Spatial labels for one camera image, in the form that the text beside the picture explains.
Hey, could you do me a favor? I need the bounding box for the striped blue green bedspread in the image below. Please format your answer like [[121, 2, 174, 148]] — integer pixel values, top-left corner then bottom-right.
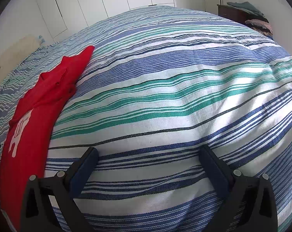
[[0, 6, 292, 231]]

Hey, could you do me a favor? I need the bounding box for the dark wooden dresser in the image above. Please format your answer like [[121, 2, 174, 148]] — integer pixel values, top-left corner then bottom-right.
[[217, 4, 249, 25]]

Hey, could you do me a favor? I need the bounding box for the cream padded headboard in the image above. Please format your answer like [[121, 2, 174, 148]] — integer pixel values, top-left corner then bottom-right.
[[0, 35, 40, 83]]

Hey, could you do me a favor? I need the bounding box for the pile of folded clothes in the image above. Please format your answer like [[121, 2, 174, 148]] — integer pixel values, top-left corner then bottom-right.
[[227, 2, 273, 39]]

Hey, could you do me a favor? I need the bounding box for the red knit sweater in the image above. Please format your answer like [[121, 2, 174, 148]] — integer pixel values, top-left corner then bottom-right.
[[0, 46, 94, 231]]

